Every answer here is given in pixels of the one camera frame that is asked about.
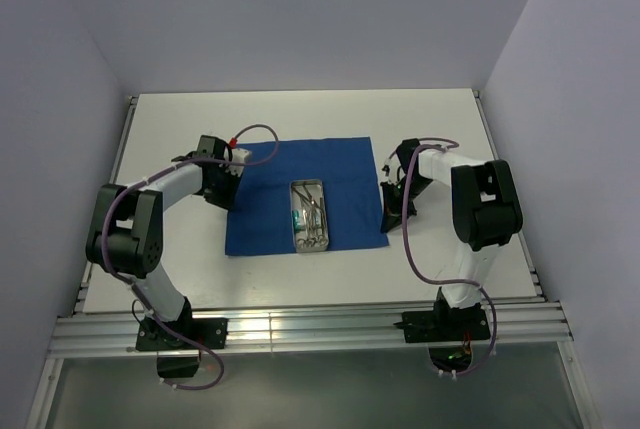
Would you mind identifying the blue surgical drape cloth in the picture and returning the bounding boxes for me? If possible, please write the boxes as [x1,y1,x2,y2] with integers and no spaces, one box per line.
[225,137,389,257]

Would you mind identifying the metal instrument tray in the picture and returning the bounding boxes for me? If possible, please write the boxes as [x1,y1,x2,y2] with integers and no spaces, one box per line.
[289,179,330,254]

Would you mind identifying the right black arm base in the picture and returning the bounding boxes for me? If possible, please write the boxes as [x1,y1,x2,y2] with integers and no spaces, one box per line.
[394,299,491,343]

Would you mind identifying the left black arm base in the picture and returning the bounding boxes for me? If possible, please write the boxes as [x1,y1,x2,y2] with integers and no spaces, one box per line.
[135,317,228,380]

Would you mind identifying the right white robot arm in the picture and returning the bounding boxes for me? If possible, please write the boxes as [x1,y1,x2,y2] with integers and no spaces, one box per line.
[380,137,523,310]

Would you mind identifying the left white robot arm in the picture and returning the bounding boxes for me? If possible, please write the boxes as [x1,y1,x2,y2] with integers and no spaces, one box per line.
[85,136,251,352]

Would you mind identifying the steel surgical scissors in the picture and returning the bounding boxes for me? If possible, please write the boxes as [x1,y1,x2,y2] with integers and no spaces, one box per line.
[292,185,315,247]

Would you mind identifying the green white gauze packet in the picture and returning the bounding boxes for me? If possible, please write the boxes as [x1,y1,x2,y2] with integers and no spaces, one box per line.
[291,209,306,232]

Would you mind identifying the steel hemostat forceps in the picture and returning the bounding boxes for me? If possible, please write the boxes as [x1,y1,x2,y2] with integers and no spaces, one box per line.
[306,199,327,246]

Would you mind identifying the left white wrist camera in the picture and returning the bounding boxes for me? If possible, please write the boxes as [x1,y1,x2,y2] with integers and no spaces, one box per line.
[229,147,252,167]

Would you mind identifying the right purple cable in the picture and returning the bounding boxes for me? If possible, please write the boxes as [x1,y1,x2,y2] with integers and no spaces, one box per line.
[399,136,498,380]

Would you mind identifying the purple cable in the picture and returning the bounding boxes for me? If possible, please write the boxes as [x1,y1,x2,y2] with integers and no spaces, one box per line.
[101,123,280,392]
[399,136,498,380]

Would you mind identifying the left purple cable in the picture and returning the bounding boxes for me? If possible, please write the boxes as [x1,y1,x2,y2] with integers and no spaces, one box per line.
[101,123,280,392]

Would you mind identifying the aluminium extrusion rail frame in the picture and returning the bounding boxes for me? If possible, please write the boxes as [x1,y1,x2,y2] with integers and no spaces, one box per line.
[25,88,601,429]

